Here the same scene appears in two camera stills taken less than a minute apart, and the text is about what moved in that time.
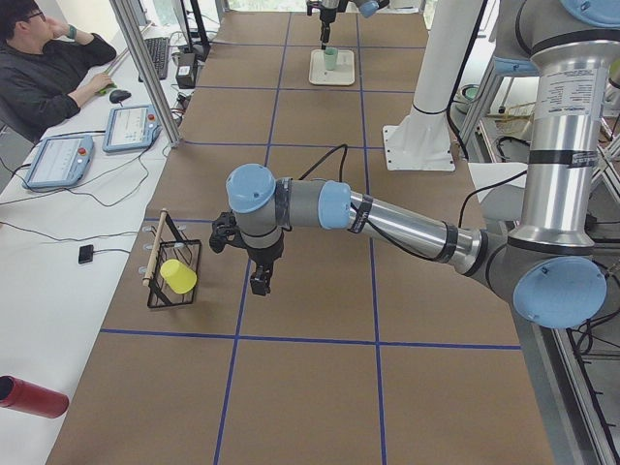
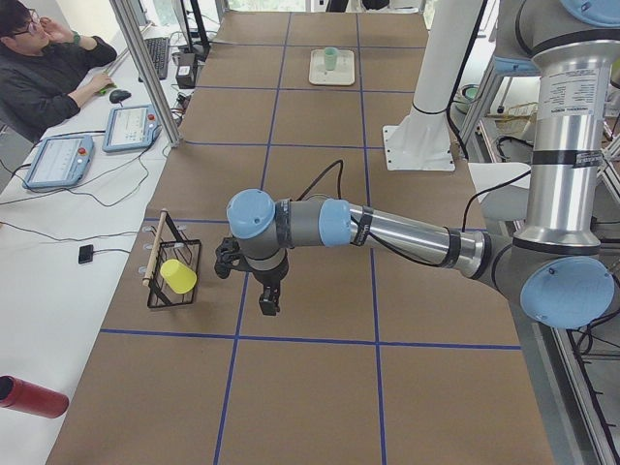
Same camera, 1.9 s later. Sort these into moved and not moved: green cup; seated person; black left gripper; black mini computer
Moved: black left gripper
Not moved: green cup; black mini computer; seated person
